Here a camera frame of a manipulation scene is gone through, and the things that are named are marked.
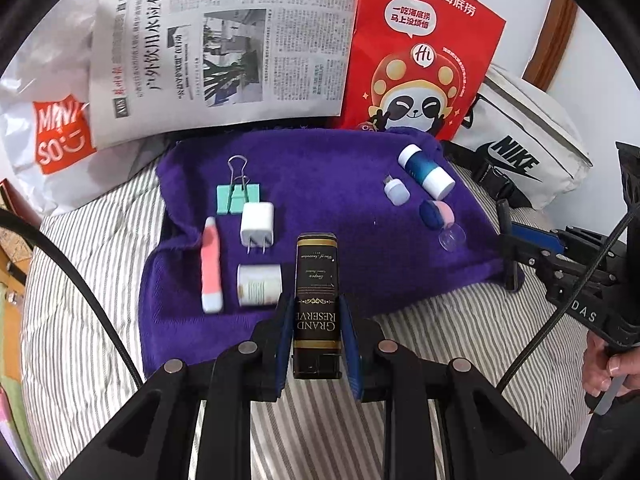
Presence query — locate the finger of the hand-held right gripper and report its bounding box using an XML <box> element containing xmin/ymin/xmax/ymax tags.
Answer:
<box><xmin>500</xmin><ymin>245</ymin><xmax>618</xmax><ymax>288</ymax></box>
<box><xmin>510</xmin><ymin>223</ymin><xmax>626</xmax><ymax>261</ymax></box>

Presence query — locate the green and pink cloth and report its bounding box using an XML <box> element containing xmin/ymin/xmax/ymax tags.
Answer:
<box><xmin>0</xmin><ymin>285</ymin><xmax>46</xmax><ymax>480</ymax></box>

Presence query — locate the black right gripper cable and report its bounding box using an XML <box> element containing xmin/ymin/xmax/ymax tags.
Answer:
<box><xmin>492</xmin><ymin>207</ymin><xmax>640</xmax><ymax>396</ymax></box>

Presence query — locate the pink and white tube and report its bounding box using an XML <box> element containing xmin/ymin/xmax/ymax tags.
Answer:
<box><xmin>201</xmin><ymin>216</ymin><xmax>224</xmax><ymax>313</ymax></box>

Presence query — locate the black box with gold print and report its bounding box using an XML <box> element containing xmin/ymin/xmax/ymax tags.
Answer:
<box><xmin>291</xmin><ymin>232</ymin><xmax>345</xmax><ymax>381</ymax></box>

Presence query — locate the pink jar with blue lid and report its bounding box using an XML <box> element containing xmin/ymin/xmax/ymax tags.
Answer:
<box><xmin>419</xmin><ymin>199</ymin><xmax>457</xmax><ymax>233</ymax></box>

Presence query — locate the blue bottle with white cap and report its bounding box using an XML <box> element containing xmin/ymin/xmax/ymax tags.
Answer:
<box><xmin>397</xmin><ymin>144</ymin><xmax>456</xmax><ymax>200</ymax></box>

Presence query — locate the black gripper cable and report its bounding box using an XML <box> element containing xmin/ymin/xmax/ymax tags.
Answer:
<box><xmin>492</xmin><ymin>207</ymin><xmax>640</xmax><ymax>396</ymax></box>
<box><xmin>0</xmin><ymin>207</ymin><xmax>151</xmax><ymax>391</ymax></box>

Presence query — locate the clear plastic cup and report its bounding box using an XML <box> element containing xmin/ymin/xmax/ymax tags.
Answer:
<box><xmin>437</xmin><ymin>224</ymin><xmax>467</xmax><ymax>252</ymax></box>

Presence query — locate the newspaper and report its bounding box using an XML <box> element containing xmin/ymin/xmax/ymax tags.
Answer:
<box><xmin>87</xmin><ymin>0</ymin><xmax>363</xmax><ymax>151</ymax></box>

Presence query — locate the red box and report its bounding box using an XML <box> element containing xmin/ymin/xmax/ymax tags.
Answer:
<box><xmin>0</xmin><ymin>178</ymin><xmax>43</xmax><ymax>228</ymax></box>

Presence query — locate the striped bed sheet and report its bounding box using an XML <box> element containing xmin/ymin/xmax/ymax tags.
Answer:
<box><xmin>20</xmin><ymin>160</ymin><xmax>601</xmax><ymax>480</ymax></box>

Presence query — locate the brown patterned box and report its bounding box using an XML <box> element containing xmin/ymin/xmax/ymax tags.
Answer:
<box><xmin>0</xmin><ymin>225</ymin><xmax>31</xmax><ymax>281</ymax></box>

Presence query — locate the green binder clip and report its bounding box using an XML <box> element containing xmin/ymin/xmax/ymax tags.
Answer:
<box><xmin>216</xmin><ymin>156</ymin><xmax>263</xmax><ymax>216</ymax></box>

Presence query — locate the person's right hand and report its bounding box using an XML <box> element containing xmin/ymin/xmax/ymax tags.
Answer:
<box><xmin>582</xmin><ymin>335</ymin><xmax>640</xmax><ymax>396</ymax></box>

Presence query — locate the small white adapter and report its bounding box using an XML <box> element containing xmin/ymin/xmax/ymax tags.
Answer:
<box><xmin>384</xmin><ymin>175</ymin><xmax>412</xmax><ymax>206</ymax></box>

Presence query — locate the purple towel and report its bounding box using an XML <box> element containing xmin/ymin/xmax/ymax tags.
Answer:
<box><xmin>140</xmin><ymin>127</ymin><xmax>523</xmax><ymax>378</ymax></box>

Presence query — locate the wooden door frame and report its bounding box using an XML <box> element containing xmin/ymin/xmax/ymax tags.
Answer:
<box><xmin>522</xmin><ymin>0</ymin><xmax>578</xmax><ymax>91</ymax></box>

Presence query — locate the white pill bottle green label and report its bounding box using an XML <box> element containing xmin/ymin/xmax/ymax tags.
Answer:
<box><xmin>236</xmin><ymin>264</ymin><xmax>283</xmax><ymax>307</ymax></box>

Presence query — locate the white waist bag black strap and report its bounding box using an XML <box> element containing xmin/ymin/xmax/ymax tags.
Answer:
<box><xmin>440</xmin><ymin>62</ymin><xmax>593</xmax><ymax>211</ymax></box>

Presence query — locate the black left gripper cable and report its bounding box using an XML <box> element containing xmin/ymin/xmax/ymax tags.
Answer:
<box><xmin>0</xmin><ymin>207</ymin><xmax>151</xmax><ymax>391</ymax></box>

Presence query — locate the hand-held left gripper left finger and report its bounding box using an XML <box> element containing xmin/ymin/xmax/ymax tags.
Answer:
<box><xmin>60</xmin><ymin>292</ymin><xmax>296</xmax><ymax>480</ymax></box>

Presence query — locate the person's right forearm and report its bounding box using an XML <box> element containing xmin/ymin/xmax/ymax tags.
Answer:
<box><xmin>575</xmin><ymin>385</ymin><xmax>640</xmax><ymax>480</ymax></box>

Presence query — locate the red panda paper bag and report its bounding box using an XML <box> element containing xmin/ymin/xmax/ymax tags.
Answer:
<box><xmin>332</xmin><ymin>0</ymin><xmax>507</xmax><ymax>142</ymax></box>

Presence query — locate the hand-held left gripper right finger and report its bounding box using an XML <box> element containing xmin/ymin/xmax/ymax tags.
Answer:
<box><xmin>339</xmin><ymin>294</ymin><xmax>576</xmax><ymax>480</ymax></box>

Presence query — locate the white charger plug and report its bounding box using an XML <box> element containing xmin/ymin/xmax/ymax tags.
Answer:
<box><xmin>240</xmin><ymin>202</ymin><xmax>276</xmax><ymax>253</ymax></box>

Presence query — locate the white plastic bag orange logo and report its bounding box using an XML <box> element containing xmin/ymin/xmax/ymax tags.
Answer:
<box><xmin>0</xmin><ymin>10</ymin><xmax>171</xmax><ymax>216</ymax></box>

